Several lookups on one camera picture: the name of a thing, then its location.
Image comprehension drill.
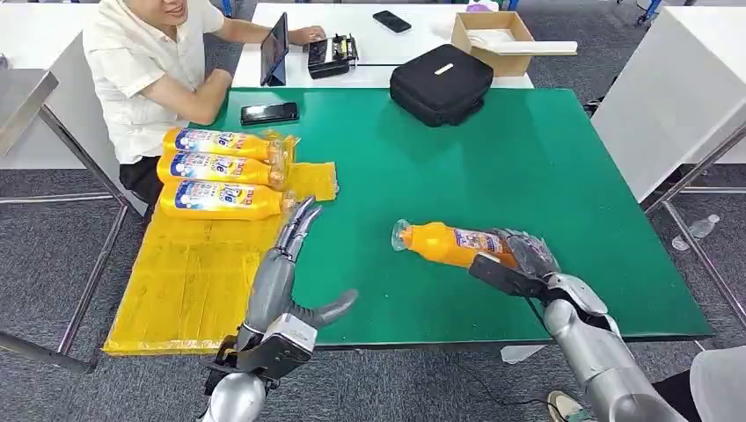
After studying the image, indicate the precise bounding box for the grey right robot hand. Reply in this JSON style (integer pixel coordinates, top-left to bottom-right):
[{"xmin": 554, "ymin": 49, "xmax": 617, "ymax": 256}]
[{"xmin": 469, "ymin": 228, "xmax": 564, "ymax": 299}]

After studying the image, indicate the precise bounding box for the cardboard box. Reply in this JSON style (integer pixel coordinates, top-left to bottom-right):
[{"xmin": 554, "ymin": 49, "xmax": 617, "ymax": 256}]
[{"xmin": 450, "ymin": 10, "xmax": 536, "ymax": 78}]

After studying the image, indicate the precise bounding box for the black label printer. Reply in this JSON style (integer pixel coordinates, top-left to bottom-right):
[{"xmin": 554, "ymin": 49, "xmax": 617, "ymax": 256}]
[{"xmin": 306, "ymin": 33, "xmax": 360, "ymax": 81}]

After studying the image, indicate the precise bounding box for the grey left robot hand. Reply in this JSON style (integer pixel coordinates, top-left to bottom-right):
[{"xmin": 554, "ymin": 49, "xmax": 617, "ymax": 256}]
[{"xmin": 241, "ymin": 196, "xmax": 360, "ymax": 338}]

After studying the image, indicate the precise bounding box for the clear water bottle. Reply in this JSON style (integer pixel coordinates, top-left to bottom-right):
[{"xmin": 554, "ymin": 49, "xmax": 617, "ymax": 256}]
[{"xmin": 671, "ymin": 214, "xmax": 721, "ymax": 252}]

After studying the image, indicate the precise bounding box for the orange drink bottle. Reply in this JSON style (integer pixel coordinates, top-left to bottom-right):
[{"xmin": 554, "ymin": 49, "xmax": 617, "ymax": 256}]
[
  {"xmin": 162, "ymin": 127, "xmax": 289, "ymax": 163},
  {"xmin": 156, "ymin": 152, "xmax": 288, "ymax": 189},
  {"xmin": 158, "ymin": 180, "xmax": 298, "ymax": 222},
  {"xmin": 390, "ymin": 218, "xmax": 520, "ymax": 270}
]

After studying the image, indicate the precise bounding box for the black tablet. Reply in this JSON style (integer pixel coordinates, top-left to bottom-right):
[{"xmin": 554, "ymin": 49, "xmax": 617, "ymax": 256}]
[{"xmin": 259, "ymin": 11, "xmax": 291, "ymax": 87}]

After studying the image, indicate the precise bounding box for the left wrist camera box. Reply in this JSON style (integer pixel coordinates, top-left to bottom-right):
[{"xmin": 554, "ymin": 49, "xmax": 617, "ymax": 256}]
[{"xmin": 203, "ymin": 313, "xmax": 319, "ymax": 397}]

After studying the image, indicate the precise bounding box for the steel table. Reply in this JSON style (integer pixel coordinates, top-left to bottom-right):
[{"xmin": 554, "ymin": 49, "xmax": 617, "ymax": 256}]
[{"xmin": 0, "ymin": 55, "xmax": 130, "ymax": 375}]

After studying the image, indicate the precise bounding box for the yellow plastic sheet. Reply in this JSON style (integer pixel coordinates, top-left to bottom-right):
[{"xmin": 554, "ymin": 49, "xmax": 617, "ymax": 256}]
[{"xmin": 101, "ymin": 132, "xmax": 340, "ymax": 358}]

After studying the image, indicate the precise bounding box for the black smartphone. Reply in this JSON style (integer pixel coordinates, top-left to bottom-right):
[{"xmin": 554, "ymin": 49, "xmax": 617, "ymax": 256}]
[
  {"xmin": 239, "ymin": 101, "xmax": 301, "ymax": 127},
  {"xmin": 372, "ymin": 10, "xmax": 413, "ymax": 34}
]

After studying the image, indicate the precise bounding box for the white paper scrap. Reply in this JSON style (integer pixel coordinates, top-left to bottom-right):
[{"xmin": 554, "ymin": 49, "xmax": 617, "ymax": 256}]
[{"xmin": 500, "ymin": 345, "xmax": 547, "ymax": 366}]

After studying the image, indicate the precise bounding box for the black zip bag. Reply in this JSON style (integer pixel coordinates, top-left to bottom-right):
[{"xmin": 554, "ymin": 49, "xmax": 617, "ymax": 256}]
[{"xmin": 389, "ymin": 43, "xmax": 495, "ymax": 128}]

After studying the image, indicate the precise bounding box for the white packing sheet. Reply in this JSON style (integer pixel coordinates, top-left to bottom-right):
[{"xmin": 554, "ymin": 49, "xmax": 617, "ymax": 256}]
[{"xmin": 465, "ymin": 29, "xmax": 579, "ymax": 58}]

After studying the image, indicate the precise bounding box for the white table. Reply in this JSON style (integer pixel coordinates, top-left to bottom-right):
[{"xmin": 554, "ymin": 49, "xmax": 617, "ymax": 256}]
[
  {"xmin": 589, "ymin": 5, "xmax": 746, "ymax": 327},
  {"xmin": 230, "ymin": 1, "xmax": 536, "ymax": 91},
  {"xmin": 0, "ymin": 3, "xmax": 147, "ymax": 216}
]

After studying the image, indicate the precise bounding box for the green table mat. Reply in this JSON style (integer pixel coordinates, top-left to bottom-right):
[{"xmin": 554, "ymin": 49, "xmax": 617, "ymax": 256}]
[{"xmin": 189, "ymin": 87, "xmax": 713, "ymax": 349}]

